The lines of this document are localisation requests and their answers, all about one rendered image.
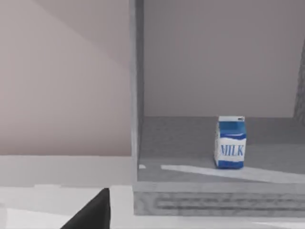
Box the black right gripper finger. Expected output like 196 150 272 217
60 187 111 229

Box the grey cabinet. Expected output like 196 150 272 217
129 0 305 218

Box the blue and white milk carton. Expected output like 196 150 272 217
213 115 247 169

